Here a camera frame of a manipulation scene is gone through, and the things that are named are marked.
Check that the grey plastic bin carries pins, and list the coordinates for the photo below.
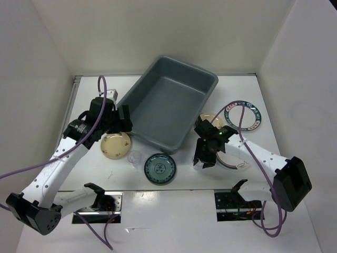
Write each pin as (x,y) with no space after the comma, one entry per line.
(166,101)

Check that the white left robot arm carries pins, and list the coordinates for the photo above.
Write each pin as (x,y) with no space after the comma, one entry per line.
(38,206)

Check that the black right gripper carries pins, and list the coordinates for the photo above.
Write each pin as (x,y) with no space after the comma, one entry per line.
(209,161)

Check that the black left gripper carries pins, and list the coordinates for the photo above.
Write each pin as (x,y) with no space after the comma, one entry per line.
(124,125)

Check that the clear plastic cup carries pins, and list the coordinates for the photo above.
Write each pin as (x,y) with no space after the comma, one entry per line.
(135,159)

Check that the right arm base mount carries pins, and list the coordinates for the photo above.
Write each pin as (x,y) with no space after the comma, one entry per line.
(228,209)

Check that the blue floral green plate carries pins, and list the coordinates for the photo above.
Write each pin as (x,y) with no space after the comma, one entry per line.
(160,169)

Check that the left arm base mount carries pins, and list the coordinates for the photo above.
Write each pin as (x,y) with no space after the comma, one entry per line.
(110,209)

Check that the white plate green red rim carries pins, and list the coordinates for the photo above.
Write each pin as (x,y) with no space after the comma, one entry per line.
(231,162)

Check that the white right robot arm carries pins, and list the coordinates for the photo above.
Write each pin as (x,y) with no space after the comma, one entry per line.
(286,180)

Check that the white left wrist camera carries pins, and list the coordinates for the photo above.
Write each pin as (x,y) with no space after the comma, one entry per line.
(112,94)

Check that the white plate dark blue rim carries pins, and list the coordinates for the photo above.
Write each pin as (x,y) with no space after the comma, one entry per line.
(252,117)

